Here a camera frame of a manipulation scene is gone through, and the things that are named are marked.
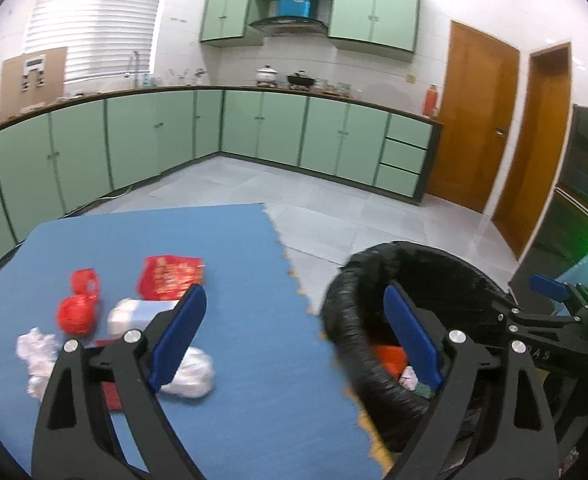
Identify white box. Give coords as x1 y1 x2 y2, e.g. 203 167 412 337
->
108 298 181 338

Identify white window blind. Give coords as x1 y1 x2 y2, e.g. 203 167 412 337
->
24 0 170 83

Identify white tissue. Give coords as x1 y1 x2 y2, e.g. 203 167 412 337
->
16 327 62 403

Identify green base cabinets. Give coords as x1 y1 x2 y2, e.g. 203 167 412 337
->
0 85 446 281

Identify wooden door with handle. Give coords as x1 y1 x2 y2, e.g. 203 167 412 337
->
425 20 521 216

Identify dark glass cabinet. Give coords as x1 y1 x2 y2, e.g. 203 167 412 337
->
511 104 588 301

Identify red mesh ball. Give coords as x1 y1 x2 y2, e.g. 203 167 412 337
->
56 296 97 336

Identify green wall cabinets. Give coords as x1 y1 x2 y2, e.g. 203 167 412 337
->
199 0 421 63

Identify red gold-printed packet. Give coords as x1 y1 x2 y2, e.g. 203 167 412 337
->
138 255 206 302

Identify blue box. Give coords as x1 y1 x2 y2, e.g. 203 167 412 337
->
277 0 317 18

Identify range hood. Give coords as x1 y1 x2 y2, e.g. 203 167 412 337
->
246 16 327 37

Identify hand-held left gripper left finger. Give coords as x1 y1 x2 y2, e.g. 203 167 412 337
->
31 284 208 480

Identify steel faucet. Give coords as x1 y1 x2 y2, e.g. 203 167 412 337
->
126 50 142 92

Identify trash bin with black bag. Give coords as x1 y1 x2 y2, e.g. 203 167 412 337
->
320 241 525 458

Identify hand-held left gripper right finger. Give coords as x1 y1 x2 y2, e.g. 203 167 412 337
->
383 282 560 480

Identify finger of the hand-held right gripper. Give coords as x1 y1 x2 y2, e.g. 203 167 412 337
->
494 297 582 348
531 272 582 306

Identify large orange foam net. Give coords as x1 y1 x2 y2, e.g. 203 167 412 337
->
371 344 409 376

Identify green white carton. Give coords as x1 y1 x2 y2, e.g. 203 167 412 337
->
399 366 435 401

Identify brown cardboard board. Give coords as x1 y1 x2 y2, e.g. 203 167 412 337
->
0 46 69 121

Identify white wrapper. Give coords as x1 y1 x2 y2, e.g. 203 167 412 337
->
159 346 216 400

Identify blue scalloped mat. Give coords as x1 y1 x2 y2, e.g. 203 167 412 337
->
0 202 392 480

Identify red plastic bag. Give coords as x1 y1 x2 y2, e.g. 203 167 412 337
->
70 269 102 301

